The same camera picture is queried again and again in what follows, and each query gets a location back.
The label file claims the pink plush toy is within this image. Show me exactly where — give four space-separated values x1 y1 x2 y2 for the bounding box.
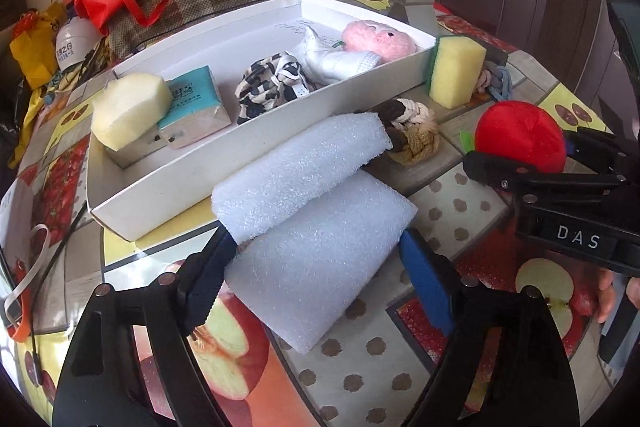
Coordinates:
341 20 417 62

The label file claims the fruit print tablecloth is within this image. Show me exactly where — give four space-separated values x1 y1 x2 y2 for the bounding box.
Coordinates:
0 0 632 427

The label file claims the white foam sheet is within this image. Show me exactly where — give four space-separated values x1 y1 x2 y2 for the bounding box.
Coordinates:
210 112 420 355

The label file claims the white helmet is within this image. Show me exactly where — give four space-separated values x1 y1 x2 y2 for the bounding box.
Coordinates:
54 15 107 72

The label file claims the white cardboard box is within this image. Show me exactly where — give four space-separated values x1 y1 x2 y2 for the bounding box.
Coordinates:
86 0 439 242

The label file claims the black and white patterned cloth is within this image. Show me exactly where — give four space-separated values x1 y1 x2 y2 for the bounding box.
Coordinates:
235 52 317 126

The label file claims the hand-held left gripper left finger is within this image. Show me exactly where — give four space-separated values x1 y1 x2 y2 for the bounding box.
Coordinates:
52 224 238 427

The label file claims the grey folded card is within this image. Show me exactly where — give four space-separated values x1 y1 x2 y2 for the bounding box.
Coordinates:
386 0 442 38

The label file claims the white and orange strap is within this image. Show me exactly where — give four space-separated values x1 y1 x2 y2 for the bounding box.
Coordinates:
0 222 53 343

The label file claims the black cable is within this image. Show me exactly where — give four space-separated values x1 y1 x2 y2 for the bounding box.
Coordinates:
26 201 88 388

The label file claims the white sock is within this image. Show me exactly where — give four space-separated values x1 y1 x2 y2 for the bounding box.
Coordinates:
291 25 382 86

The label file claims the teal tissue pack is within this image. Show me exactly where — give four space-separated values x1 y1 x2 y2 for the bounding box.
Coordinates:
158 66 233 150

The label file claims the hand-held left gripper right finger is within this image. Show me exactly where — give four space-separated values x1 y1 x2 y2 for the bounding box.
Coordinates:
399 227 582 427

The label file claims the brown and white rope knot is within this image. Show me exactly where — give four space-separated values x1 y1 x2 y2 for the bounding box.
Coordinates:
354 99 441 166

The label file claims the red plush ball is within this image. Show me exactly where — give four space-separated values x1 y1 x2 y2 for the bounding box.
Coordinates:
474 101 569 174

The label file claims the yellow and green sponge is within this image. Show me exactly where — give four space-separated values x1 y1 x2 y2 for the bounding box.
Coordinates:
428 36 488 110

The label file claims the person's right hand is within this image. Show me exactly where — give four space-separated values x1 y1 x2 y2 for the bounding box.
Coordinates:
595 267 640 324

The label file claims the yellow bag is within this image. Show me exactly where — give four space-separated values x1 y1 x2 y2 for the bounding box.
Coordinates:
9 2 69 90

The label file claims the pale yellow sponge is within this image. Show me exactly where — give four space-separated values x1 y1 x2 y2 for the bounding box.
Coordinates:
91 74 173 152

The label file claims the grey and blue rope toy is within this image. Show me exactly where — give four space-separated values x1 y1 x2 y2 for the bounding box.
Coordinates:
471 61 514 102

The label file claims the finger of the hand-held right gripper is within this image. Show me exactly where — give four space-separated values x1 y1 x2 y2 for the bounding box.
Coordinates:
564 129 632 178
462 151 628 196

